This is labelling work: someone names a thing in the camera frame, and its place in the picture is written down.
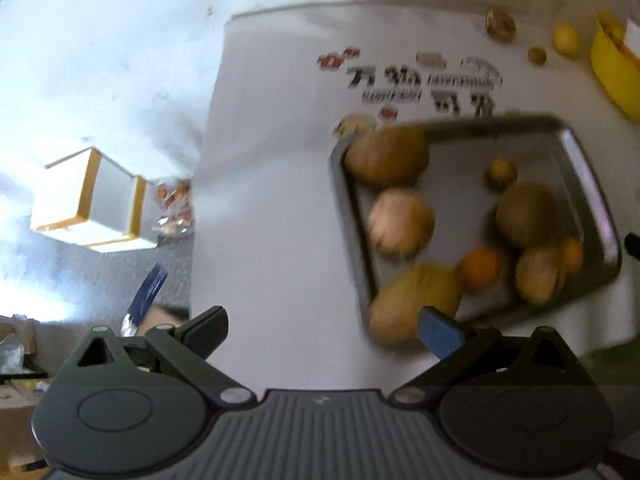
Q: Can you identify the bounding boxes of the yellow plastic bowl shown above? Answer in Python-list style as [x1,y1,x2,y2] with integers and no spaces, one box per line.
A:
[590,10,639,122]

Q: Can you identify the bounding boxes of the white foam box yellow tape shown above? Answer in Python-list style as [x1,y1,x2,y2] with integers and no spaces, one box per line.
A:
[80,176,160,254]
[30,148,133,234]

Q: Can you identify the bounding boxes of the white printed table mat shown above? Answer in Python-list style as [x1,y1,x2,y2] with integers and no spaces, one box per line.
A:
[192,4,639,392]

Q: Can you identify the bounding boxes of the snack wrappers on floor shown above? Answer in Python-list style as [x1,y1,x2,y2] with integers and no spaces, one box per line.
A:
[154,180,194,238]

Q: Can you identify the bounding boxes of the yellow lemon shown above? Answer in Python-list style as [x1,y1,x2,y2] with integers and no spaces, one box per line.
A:
[552,24,582,58]

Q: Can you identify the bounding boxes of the dark metal tray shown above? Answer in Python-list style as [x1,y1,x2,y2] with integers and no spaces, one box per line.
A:
[330,114,622,327]

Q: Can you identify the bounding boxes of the wooden stool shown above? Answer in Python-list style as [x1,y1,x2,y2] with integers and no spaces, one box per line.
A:
[136,304,190,336]

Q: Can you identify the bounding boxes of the small orange tangerine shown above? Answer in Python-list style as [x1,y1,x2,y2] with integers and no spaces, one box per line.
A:
[458,246,502,294]
[561,238,585,274]

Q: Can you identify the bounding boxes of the blue white carton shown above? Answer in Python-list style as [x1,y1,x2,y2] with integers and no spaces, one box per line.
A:
[120,264,168,337]

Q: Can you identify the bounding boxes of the brown kiwi fruit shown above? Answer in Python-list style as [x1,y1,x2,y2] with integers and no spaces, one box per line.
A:
[496,182,558,248]
[367,263,463,348]
[344,125,431,188]

